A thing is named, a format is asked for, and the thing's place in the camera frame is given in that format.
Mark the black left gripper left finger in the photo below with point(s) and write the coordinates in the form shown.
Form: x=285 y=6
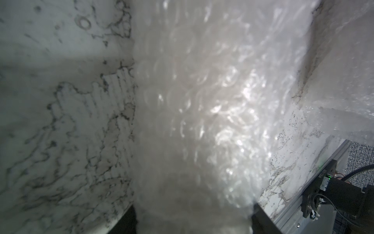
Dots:
x=127 y=224

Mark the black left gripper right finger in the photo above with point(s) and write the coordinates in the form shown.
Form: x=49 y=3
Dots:
x=261 y=223

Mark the white ribbed slim vase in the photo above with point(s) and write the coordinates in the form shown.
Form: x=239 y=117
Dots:
x=213 y=81

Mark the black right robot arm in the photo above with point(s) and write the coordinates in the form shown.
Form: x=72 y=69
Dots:
x=356 y=202

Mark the aluminium front rail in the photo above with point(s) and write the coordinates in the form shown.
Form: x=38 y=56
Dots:
x=297 y=214

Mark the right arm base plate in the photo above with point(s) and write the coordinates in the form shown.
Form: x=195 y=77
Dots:
x=314 y=187

